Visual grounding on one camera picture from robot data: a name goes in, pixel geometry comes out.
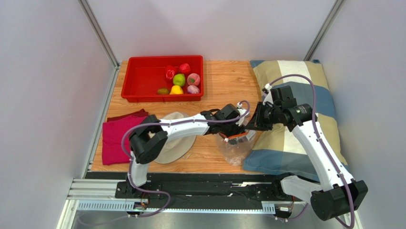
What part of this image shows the clear zip top bag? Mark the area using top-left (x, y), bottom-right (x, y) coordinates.
top-left (214, 113), bottom-right (256, 166)

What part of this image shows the pink fake onion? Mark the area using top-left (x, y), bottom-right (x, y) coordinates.
top-left (187, 85), bottom-right (201, 94)

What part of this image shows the pink fake peach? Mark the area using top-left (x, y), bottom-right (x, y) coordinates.
top-left (186, 73), bottom-right (201, 86)

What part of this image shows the yellow fake lemon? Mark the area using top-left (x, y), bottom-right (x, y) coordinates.
top-left (170, 85), bottom-right (184, 95)

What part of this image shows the red fake strawberry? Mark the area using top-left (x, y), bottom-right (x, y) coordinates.
top-left (178, 63), bottom-right (191, 75)

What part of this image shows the brown fake kiwi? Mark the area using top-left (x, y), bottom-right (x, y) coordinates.
top-left (157, 87), bottom-right (170, 95)

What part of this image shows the red fake bell pepper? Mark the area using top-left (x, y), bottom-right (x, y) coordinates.
top-left (165, 65), bottom-right (178, 82)

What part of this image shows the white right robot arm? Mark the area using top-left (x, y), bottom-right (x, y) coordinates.
top-left (247, 84), bottom-right (368, 221)

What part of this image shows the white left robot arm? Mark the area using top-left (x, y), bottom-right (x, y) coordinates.
top-left (121, 101), bottom-right (250, 189)

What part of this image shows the checkered blue beige pillow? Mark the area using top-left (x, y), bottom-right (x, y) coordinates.
top-left (242, 60), bottom-right (348, 181)

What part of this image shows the beige bucket hat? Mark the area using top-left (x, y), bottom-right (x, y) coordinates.
top-left (154, 112), bottom-right (196, 164)

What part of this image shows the red plastic bin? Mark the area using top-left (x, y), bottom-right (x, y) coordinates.
top-left (121, 55), bottom-right (204, 103)

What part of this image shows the magenta folded cloth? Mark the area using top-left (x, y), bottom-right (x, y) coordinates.
top-left (102, 116), bottom-right (146, 166)

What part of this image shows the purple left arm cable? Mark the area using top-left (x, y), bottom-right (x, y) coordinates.
top-left (77, 100), bottom-right (251, 226)

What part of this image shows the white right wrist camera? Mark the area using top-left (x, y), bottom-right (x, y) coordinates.
top-left (262, 83), bottom-right (273, 104)

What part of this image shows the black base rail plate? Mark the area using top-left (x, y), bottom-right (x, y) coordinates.
top-left (85, 172), bottom-right (301, 210)

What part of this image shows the aluminium frame rail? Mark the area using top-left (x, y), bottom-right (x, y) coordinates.
top-left (55, 179), bottom-right (364, 229)

